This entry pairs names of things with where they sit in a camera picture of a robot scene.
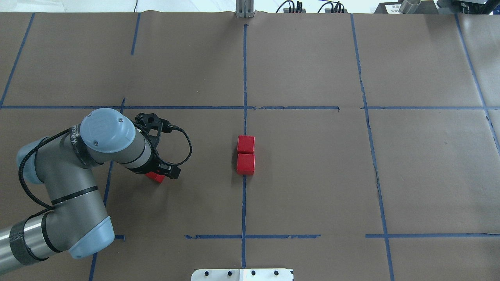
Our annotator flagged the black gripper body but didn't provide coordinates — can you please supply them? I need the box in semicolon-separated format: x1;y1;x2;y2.
135;113;182;180

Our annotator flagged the red block placed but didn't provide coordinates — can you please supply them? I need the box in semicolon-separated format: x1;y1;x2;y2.
145;171;166;183
236;135;255;155
236;153;255;176

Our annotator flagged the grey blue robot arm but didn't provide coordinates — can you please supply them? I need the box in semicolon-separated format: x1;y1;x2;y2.
1;107;186;274

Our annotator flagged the brown paper table cover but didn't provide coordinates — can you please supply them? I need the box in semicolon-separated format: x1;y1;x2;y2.
1;11;499;281

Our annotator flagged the metal cylinder can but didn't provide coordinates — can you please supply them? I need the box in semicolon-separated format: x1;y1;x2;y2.
399;0;421;14

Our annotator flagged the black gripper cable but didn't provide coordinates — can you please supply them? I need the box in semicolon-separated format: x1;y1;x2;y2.
18;123;193;209

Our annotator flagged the aluminium frame post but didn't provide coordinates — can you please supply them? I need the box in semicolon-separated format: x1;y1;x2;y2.
235;0;255;18

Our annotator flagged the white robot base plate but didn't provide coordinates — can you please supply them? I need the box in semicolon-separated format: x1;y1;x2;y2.
191;268;295;281

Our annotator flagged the black cable bundle left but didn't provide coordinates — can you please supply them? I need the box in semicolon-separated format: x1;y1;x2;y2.
276;1;306;14

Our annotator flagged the black cable bundle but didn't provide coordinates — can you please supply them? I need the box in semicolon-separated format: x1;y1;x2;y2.
276;1;306;14
318;1;349;14

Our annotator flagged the black cable bundle right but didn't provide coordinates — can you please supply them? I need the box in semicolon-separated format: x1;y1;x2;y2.
318;1;349;14

